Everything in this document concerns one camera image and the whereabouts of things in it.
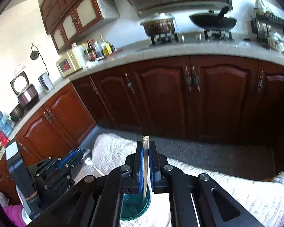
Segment wooden wall cabinet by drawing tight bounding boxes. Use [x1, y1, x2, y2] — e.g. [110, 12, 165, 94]
[38, 0, 120, 54]

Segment stainless steel spoon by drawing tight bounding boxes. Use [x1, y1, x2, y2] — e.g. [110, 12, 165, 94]
[79, 147, 103, 176]

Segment gas stove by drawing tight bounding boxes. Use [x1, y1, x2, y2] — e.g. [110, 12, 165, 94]
[135, 31, 235, 51]

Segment black round wall fixture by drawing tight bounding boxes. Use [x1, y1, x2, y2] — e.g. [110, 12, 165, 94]
[30, 43, 40, 60]

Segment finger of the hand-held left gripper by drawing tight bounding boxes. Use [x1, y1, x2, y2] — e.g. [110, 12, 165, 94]
[58, 148, 84, 169]
[41, 169, 75, 191]

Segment person's pink-sleeved left forearm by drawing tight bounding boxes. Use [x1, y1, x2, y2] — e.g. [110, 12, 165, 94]
[3, 205, 24, 226]

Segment cluster of condiment bottles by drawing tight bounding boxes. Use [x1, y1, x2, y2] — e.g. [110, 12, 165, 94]
[82, 35, 116, 62]

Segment white electric kettle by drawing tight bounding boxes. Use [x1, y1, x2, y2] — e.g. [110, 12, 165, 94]
[38, 72, 54, 93]

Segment black bowl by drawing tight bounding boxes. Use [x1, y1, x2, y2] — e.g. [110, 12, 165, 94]
[9, 104, 24, 121]

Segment patterned ceramic bowl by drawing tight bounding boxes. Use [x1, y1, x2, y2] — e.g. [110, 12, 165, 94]
[268, 31, 284, 52]

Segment white quilted cloth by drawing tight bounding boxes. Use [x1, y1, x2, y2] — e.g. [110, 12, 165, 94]
[72, 134, 284, 227]

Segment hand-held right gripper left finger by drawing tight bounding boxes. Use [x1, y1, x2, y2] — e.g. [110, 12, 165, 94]
[38, 141, 145, 227]

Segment metal utensil handle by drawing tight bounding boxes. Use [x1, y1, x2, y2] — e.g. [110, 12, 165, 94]
[143, 135, 150, 199]

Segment dark green cup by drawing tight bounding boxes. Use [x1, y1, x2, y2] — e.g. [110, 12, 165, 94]
[121, 189, 152, 219]

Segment cream microwave oven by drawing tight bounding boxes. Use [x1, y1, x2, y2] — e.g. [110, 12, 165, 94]
[56, 49, 83, 78]

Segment blue water jug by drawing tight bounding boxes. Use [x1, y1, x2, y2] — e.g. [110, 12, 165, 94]
[0, 107, 14, 136]

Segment speckled pot with lid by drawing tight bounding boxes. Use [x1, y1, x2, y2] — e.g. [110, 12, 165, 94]
[140, 13, 176, 38]

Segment black wire dish rack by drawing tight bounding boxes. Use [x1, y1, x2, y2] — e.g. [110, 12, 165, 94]
[250, 12, 284, 53]

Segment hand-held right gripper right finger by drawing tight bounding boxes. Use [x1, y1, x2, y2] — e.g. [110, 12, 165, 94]
[150, 141, 263, 227]

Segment wooden base cabinets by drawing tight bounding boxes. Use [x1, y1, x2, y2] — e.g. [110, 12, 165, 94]
[0, 55, 284, 206]

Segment black wok with lid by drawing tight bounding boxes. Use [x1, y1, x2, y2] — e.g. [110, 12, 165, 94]
[189, 7, 237, 32]

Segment rice cooker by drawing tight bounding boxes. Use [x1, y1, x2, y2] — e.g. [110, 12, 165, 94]
[10, 71, 40, 110]

